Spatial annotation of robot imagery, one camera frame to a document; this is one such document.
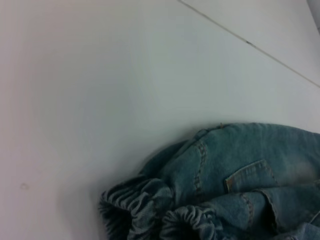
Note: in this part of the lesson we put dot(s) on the blue denim shorts cartoon print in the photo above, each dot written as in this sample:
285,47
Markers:
225,175

